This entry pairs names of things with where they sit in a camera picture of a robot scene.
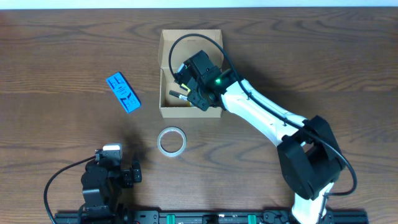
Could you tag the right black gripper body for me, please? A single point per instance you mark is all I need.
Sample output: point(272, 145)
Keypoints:
point(201, 85)

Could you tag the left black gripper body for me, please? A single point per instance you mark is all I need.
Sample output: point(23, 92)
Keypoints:
point(126, 180)

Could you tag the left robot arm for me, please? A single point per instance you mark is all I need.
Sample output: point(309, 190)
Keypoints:
point(101, 199)

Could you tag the brown cardboard box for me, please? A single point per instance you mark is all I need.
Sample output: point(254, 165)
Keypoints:
point(172, 53)

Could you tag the blue rectangular plastic block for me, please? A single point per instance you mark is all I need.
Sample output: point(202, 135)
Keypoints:
point(123, 92)

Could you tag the large clear tape roll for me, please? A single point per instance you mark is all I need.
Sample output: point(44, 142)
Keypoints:
point(172, 141)

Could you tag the yellow highlighter pen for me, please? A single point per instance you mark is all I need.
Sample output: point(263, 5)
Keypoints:
point(185, 87)

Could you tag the black and white marker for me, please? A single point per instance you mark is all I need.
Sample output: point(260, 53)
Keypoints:
point(178, 95)

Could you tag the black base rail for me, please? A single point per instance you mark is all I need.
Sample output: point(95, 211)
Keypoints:
point(155, 217)

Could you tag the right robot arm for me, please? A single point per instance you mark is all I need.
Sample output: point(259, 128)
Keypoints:
point(307, 149)

